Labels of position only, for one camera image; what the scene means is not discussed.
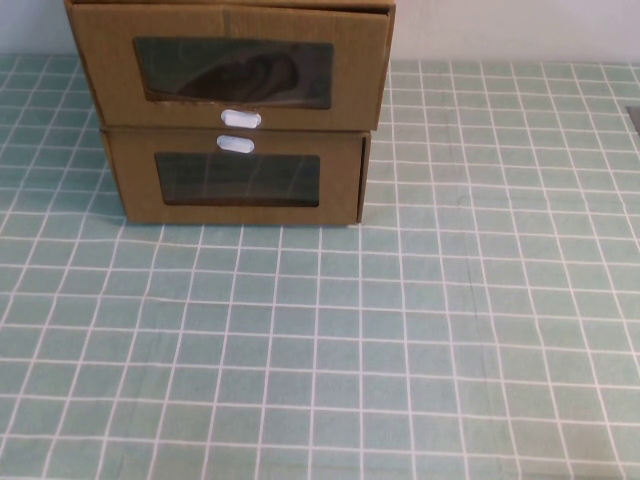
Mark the green white grid tablecloth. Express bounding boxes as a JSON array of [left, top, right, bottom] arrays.
[[0, 53, 640, 480]]

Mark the brown cardboard shoe box drawer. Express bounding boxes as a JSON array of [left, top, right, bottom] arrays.
[[102, 129, 363, 225], [66, 1, 392, 132]]

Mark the brown cardboard shoe box sleeve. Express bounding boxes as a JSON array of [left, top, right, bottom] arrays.
[[62, 0, 397, 126]]

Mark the white plastic drawer handle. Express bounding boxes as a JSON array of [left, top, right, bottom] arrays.
[[215, 133, 256, 155], [219, 107, 263, 131]]

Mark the lower cardboard drawer with window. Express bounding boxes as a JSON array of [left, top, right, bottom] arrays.
[[100, 125, 373, 225]]

